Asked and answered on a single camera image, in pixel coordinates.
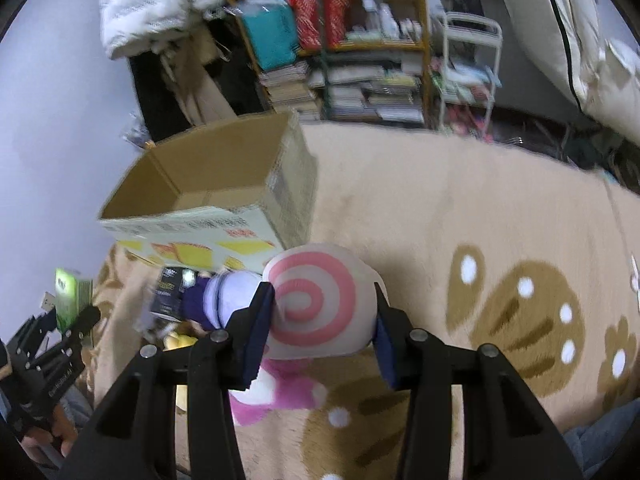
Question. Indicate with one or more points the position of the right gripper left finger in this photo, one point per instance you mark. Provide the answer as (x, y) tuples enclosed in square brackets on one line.
[(131, 435)]

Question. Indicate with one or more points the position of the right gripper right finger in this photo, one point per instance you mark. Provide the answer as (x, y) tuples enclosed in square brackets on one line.
[(507, 433)]

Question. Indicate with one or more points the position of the green tissue pack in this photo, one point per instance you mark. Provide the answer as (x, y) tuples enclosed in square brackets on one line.
[(72, 293)]

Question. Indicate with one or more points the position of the black Face tissue pack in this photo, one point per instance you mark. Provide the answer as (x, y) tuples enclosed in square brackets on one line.
[(168, 292)]

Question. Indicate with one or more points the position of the purple haired plush doll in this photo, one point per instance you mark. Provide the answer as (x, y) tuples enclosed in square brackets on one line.
[(212, 300)]

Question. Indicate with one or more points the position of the pink swirl roll plush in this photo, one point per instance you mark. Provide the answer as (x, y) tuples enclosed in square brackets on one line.
[(325, 303)]

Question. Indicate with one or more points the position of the yellow plush toy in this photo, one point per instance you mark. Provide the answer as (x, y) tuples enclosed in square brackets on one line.
[(174, 341)]

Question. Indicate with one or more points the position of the pink plush toy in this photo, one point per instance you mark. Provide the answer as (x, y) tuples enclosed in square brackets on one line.
[(279, 385)]

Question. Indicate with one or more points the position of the person's left hand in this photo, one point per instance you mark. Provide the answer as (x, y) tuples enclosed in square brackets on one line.
[(37, 438)]

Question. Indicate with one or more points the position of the beige patterned fleece blanket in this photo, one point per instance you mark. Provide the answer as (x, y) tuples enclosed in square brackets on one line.
[(477, 243)]

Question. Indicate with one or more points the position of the open cardboard box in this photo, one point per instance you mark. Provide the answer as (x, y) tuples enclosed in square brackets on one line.
[(229, 194)]

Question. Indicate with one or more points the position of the beige hanging coat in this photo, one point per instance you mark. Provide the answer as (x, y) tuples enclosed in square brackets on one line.
[(197, 94)]

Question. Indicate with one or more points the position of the white utility cart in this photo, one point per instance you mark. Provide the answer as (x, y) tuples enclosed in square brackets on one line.
[(465, 73)]

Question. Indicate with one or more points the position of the stack of books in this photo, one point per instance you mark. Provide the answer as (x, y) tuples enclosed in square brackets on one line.
[(287, 89)]

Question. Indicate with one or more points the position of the teal bag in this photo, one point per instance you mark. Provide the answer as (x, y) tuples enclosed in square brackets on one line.
[(271, 27)]

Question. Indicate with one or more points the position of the wooden shelf unit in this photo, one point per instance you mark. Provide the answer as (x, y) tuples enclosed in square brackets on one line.
[(379, 72)]

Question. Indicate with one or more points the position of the red patterned bag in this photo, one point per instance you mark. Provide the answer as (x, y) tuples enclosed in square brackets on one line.
[(310, 14)]

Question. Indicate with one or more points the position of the green metal pole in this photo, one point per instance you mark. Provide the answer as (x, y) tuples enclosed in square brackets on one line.
[(327, 107)]

